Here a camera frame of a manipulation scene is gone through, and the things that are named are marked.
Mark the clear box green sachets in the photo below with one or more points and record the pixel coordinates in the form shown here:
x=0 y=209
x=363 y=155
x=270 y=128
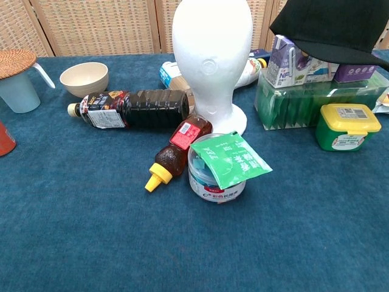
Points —
x=291 y=106

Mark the honey bottle yellow cap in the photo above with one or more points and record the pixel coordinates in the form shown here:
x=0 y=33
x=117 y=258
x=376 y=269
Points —
x=173 y=155

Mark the white drink bottle orange cap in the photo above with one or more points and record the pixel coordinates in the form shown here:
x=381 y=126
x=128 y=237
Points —
x=247 y=71

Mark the red container edge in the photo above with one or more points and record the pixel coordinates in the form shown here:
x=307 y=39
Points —
x=5 y=141

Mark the woven bamboo folding screen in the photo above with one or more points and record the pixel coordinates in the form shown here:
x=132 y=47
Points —
x=100 y=27

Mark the white drink carton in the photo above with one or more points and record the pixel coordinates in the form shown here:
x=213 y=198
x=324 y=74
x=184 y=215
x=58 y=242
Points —
x=322 y=71

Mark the green tea sachet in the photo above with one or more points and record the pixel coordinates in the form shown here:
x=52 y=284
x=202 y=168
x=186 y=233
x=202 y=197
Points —
x=234 y=158

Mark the green container yellow lid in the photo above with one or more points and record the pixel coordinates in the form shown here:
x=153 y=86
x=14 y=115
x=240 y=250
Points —
x=346 y=130

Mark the dark tea plastic bottle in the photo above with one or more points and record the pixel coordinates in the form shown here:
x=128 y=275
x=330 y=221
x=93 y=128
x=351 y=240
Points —
x=152 y=108

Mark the blue purple cardboard box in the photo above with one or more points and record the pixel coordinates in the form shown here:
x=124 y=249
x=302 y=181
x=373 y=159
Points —
x=261 y=54

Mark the clear round plastic jar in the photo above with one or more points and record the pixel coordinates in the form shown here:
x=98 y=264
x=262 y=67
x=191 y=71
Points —
x=206 y=190

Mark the blue felt table cover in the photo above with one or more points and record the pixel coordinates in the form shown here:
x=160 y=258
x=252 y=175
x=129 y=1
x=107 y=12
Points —
x=121 y=237

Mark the purple milk carton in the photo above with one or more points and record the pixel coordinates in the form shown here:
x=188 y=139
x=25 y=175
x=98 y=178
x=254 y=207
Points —
x=282 y=67

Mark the white snack packet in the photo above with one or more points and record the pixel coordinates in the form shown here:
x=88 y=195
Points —
x=383 y=102

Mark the round rattan coaster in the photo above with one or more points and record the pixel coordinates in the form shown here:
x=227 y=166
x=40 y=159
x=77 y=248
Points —
x=13 y=62

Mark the white foam mannequin head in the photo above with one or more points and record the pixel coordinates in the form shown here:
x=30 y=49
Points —
x=212 y=61

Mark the black baseball cap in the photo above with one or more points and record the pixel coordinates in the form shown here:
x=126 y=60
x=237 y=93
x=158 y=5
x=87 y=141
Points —
x=331 y=27

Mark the small bottle blue label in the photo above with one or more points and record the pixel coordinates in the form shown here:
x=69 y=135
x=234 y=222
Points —
x=170 y=76

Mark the small purple box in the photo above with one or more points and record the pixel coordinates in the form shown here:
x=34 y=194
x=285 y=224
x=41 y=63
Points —
x=355 y=73

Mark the cream bowl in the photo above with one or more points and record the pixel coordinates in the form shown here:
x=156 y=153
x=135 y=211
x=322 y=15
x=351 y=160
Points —
x=85 y=79

